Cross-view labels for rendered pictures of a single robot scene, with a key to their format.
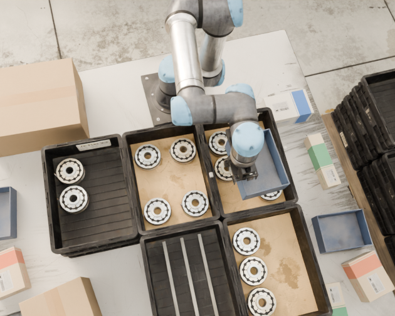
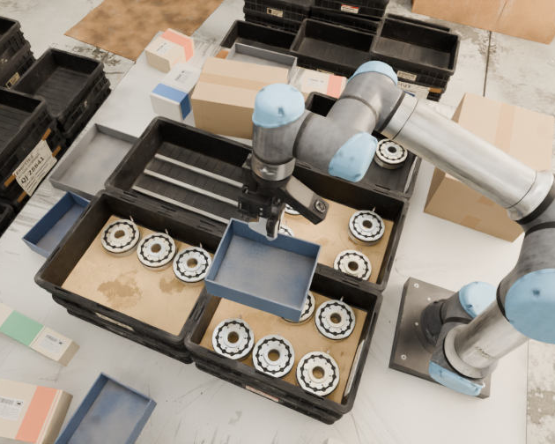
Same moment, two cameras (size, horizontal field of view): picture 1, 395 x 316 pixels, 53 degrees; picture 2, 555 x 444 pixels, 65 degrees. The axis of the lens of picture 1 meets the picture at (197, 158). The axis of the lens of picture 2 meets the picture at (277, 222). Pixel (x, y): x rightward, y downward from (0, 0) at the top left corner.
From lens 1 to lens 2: 0.95 m
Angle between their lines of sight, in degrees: 46
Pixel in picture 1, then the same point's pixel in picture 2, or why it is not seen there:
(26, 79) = (528, 156)
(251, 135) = (277, 96)
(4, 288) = (310, 79)
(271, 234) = (177, 303)
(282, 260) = (139, 294)
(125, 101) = (463, 275)
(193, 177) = not seen: hidden behind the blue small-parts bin
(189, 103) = (374, 75)
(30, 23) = not seen: outside the picture
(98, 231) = not seen: hidden behind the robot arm
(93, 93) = (491, 246)
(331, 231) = (118, 419)
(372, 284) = (11, 401)
